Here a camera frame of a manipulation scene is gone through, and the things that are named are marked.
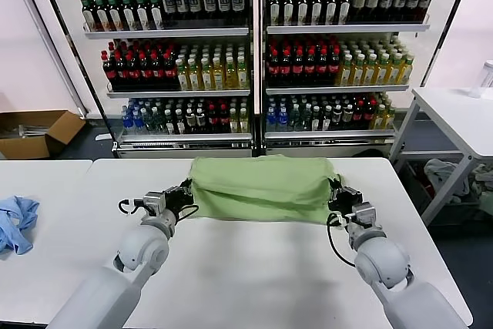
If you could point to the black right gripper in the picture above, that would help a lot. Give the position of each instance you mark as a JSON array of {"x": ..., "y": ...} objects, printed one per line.
[{"x": 346, "y": 199}]

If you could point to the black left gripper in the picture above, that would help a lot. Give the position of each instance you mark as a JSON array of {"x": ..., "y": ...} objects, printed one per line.
[{"x": 179, "y": 200}]

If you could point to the light green t-shirt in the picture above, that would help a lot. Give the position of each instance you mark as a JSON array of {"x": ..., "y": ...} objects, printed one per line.
[{"x": 262, "y": 186}]

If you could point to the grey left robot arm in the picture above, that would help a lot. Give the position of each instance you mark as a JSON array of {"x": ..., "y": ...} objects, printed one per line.
[{"x": 142, "y": 248}]

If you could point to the green cap tea bottle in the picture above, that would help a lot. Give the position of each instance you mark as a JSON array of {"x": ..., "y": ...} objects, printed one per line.
[
  {"x": 116, "y": 15},
  {"x": 288, "y": 9},
  {"x": 302, "y": 9},
  {"x": 169, "y": 123},
  {"x": 274, "y": 9},
  {"x": 316, "y": 9},
  {"x": 344, "y": 8},
  {"x": 180, "y": 123},
  {"x": 331, "y": 9},
  {"x": 156, "y": 14},
  {"x": 143, "y": 15},
  {"x": 316, "y": 121},
  {"x": 326, "y": 121},
  {"x": 102, "y": 16},
  {"x": 129, "y": 15},
  {"x": 89, "y": 17}
]

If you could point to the clear green water bottle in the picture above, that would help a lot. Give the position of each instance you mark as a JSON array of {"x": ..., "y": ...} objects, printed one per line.
[
  {"x": 294, "y": 119},
  {"x": 148, "y": 123},
  {"x": 158, "y": 123},
  {"x": 305, "y": 119}
]

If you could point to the red cap cola bottle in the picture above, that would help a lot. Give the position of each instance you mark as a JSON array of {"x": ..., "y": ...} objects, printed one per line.
[
  {"x": 358, "y": 113},
  {"x": 274, "y": 69},
  {"x": 135, "y": 72},
  {"x": 223, "y": 119},
  {"x": 111, "y": 72},
  {"x": 170, "y": 71},
  {"x": 310, "y": 68},
  {"x": 333, "y": 68},
  {"x": 158, "y": 72},
  {"x": 297, "y": 69},
  {"x": 322, "y": 68},
  {"x": 369, "y": 113},
  {"x": 146, "y": 72},
  {"x": 286, "y": 69},
  {"x": 123, "y": 72},
  {"x": 212, "y": 119}
]

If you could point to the yellow drink bottle green cap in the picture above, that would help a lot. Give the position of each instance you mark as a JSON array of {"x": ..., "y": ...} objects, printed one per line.
[
  {"x": 379, "y": 119},
  {"x": 393, "y": 73},
  {"x": 381, "y": 74},
  {"x": 242, "y": 77},
  {"x": 183, "y": 78},
  {"x": 230, "y": 78},
  {"x": 218, "y": 78},
  {"x": 357, "y": 74},
  {"x": 405, "y": 72},
  {"x": 233, "y": 121},
  {"x": 369, "y": 74},
  {"x": 243, "y": 121},
  {"x": 346, "y": 74},
  {"x": 195, "y": 78},
  {"x": 389, "y": 118},
  {"x": 206, "y": 78}
]

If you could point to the blue label water bottle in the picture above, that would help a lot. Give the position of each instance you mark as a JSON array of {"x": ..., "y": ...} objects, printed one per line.
[
  {"x": 138, "y": 123},
  {"x": 271, "y": 119},
  {"x": 283, "y": 119},
  {"x": 127, "y": 123}
]

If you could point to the white flat floor piece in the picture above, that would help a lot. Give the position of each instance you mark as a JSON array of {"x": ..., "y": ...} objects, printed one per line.
[{"x": 103, "y": 138}]

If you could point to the grey cloth pile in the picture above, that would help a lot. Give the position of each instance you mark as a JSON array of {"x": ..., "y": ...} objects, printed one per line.
[{"x": 443, "y": 175}]

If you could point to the dark laundry crate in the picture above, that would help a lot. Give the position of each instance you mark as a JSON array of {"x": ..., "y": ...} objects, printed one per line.
[{"x": 454, "y": 213}]

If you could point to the open cardboard box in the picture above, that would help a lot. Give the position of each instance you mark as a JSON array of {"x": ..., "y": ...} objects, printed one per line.
[{"x": 61, "y": 128}]

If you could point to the white side table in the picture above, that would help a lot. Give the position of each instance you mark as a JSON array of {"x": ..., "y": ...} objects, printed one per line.
[{"x": 454, "y": 113}]

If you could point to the pale green cloth pile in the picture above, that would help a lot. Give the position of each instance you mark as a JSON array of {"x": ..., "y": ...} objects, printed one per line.
[{"x": 483, "y": 186}]

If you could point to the grey beverage display shelf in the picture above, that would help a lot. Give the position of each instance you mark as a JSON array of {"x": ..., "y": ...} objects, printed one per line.
[
  {"x": 165, "y": 32},
  {"x": 346, "y": 29}
]

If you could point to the metal rods bundle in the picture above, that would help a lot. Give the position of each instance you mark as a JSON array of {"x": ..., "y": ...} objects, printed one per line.
[{"x": 27, "y": 131}]

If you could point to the crumpled blue cloth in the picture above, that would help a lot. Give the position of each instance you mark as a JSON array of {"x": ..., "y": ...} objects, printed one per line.
[{"x": 17, "y": 225}]

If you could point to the clear plastic jar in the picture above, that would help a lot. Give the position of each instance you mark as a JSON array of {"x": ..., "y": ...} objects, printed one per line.
[{"x": 481, "y": 78}]

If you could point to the dark tea bottle beige label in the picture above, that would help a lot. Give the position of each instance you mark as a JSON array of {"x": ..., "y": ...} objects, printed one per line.
[
  {"x": 373, "y": 1},
  {"x": 359, "y": 1}
]

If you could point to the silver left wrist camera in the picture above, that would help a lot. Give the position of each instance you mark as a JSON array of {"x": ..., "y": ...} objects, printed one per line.
[{"x": 154, "y": 201}]

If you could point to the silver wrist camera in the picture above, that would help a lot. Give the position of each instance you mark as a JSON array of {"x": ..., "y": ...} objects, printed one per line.
[
  {"x": 154, "y": 201},
  {"x": 364, "y": 213}
]

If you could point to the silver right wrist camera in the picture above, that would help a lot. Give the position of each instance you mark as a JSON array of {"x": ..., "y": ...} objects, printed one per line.
[{"x": 364, "y": 213}]

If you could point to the black slanted frame strip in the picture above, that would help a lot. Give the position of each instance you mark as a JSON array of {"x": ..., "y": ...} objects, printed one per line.
[
  {"x": 448, "y": 21},
  {"x": 76, "y": 51}
]

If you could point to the grey slanted wall strip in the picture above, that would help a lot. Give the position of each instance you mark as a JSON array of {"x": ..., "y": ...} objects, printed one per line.
[{"x": 48, "y": 36}]

